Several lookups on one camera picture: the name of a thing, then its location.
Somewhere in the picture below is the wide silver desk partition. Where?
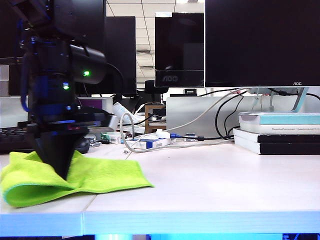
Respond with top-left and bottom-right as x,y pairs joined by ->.
166,96 -> 320,139

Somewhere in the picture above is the black keyboard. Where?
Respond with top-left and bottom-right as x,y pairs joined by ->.
0,127 -> 36,154

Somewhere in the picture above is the black power cable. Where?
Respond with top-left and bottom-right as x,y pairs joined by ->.
267,87 -> 320,103

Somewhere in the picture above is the blue white medicine box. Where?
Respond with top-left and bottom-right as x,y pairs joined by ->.
125,137 -> 177,150

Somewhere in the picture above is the purple name plate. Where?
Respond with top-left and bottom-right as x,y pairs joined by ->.
78,98 -> 107,109

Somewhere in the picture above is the black looped cable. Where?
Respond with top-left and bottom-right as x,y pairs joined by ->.
107,62 -> 126,99

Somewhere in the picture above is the black computer mouse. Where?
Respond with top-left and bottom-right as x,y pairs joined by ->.
74,138 -> 91,155

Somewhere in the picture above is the matte black monitor casing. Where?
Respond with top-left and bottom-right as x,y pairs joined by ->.
105,16 -> 138,97

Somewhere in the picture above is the white adapter blue connector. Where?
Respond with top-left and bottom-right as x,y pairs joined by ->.
156,129 -> 182,140

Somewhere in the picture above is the thick grey cable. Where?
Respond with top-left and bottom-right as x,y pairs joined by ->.
119,87 -> 249,154

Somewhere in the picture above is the lime green microfiber rag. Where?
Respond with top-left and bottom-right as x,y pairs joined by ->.
0,149 -> 155,209

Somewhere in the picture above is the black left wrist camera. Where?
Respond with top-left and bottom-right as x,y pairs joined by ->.
69,44 -> 108,85

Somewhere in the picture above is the large AOC monitor silver bezel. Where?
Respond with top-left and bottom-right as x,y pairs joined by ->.
204,0 -> 320,88

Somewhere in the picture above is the silver monitor stand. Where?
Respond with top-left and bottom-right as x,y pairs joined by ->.
246,87 -> 313,113

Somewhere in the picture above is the small green white box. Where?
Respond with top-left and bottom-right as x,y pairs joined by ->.
101,133 -> 122,145

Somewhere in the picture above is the white plastic bottle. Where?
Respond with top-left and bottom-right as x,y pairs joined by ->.
112,102 -> 138,124

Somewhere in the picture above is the black office chair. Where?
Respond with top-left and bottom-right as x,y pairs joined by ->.
144,79 -> 170,104

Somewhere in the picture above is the white green flat box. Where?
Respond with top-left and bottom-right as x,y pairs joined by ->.
113,124 -> 146,134

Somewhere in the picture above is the small glossy black AOC monitor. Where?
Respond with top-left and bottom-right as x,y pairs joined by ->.
154,11 -> 206,88

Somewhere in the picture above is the black monitor cable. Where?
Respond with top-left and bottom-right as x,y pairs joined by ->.
215,93 -> 246,140

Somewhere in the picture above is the white neuroscience book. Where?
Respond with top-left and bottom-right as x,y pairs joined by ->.
239,123 -> 320,136

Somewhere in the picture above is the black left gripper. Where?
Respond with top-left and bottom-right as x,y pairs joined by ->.
17,107 -> 113,180

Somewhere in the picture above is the black cable with ferrite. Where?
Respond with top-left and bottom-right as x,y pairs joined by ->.
180,90 -> 249,141

